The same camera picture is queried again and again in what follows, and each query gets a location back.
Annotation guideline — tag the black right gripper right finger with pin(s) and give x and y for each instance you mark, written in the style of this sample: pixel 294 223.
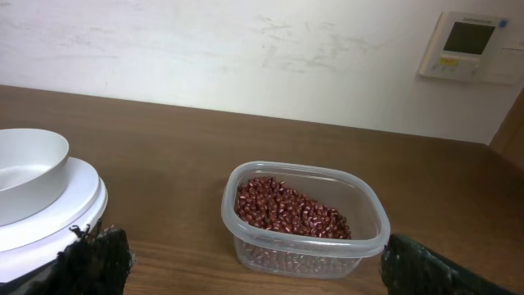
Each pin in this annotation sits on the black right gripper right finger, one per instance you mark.
pixel 409 268

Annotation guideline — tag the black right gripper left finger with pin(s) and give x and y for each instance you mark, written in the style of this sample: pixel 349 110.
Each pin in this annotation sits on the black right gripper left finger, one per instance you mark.
pixel 98 263

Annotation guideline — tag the white digital kitchen scale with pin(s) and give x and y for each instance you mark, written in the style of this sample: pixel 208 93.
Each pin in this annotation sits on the white digital kitchen scale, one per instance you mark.
pixel 35 241

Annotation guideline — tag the white bowl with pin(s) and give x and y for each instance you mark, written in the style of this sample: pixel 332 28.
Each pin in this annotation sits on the white bowl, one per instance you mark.
pixel 33 173

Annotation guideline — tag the clear plastic container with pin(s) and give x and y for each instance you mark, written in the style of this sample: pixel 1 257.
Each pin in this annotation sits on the clear plastic container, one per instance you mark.
pixel 303 256

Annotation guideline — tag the red adzuki beans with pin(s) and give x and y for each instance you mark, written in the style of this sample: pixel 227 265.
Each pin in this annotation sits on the red adzuki beans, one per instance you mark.
pixel 268 203

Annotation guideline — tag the white wall control panel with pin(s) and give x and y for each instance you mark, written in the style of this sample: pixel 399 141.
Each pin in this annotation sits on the white wall control panel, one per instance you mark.
pixel 474 48

